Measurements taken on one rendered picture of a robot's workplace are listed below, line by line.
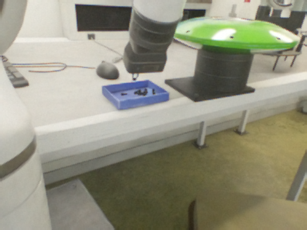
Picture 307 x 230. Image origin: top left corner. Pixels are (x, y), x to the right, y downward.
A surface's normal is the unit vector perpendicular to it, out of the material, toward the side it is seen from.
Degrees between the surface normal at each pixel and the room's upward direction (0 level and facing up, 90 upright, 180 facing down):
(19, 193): 90
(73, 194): 0
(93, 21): 90
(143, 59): 114
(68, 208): 0
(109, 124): 90
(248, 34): 24
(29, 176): 90
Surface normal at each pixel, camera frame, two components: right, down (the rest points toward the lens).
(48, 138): 0.52, 0.41
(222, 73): -0.19, 0.43
